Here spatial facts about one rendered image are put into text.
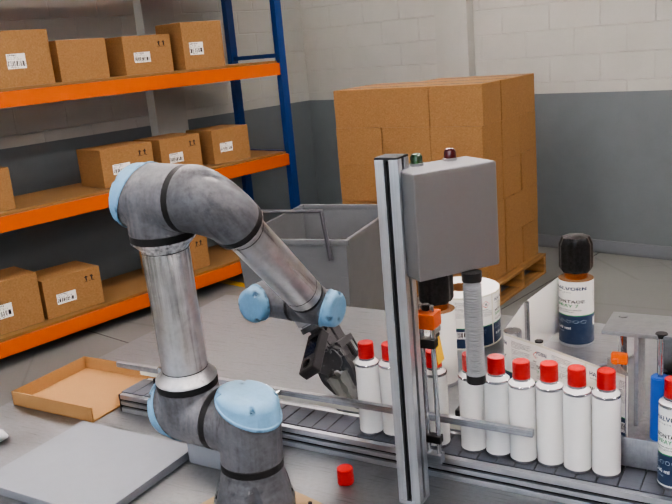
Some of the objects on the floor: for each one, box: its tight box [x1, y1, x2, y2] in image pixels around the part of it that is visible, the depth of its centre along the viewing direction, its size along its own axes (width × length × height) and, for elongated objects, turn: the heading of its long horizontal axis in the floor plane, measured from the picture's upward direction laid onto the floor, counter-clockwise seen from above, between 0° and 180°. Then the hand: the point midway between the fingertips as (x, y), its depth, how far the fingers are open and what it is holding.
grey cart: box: [239, 204, 385, 310], centre depth 431 cm, size 89×63×96 cm
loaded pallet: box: [333, 73, 546, 306], centre depth 556 cm, size 120×83×139 cm
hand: (355, 404), depth 175 cm, fingers closed, pressing on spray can
